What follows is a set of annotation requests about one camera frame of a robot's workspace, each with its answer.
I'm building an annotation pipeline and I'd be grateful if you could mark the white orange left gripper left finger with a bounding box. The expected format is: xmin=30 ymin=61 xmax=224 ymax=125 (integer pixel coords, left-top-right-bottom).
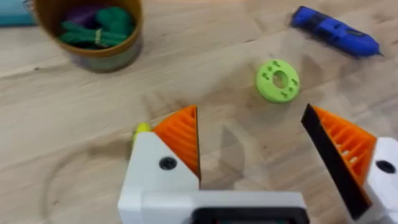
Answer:
xmin=118 ymin=105 xmax=201 ymax=224

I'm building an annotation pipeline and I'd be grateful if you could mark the white orange left gripper right finger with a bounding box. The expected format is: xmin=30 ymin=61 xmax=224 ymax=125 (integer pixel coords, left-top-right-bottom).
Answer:
xmin=300 ymin=103 xmax=398 ymax=224

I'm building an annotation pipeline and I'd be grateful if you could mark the blue electric screwdriver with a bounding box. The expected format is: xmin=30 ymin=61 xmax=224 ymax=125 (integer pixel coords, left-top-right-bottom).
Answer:
xmin=290 ymin=5 xmax=385 ymax=59

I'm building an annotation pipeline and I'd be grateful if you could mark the small yellow toy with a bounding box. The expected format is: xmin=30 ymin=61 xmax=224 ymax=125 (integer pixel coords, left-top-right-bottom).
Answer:
xmin=132 ymin=122 xmax=152 ymax=147

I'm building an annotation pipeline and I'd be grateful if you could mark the green disc with holes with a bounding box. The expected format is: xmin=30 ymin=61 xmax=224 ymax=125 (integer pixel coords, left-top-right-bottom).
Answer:
xmin=255 ymin=58 xmax=301 ymax=104

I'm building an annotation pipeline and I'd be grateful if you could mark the brown tub with toys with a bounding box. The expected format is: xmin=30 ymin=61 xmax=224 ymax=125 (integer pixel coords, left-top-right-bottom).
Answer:
xmin=23 ymin=0 xmax=144 ymax=73

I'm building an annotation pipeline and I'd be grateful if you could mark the teal box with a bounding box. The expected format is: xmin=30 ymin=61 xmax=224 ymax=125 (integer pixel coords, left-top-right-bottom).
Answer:
xmin=0 ymin=0 xmax=37 ymax=27

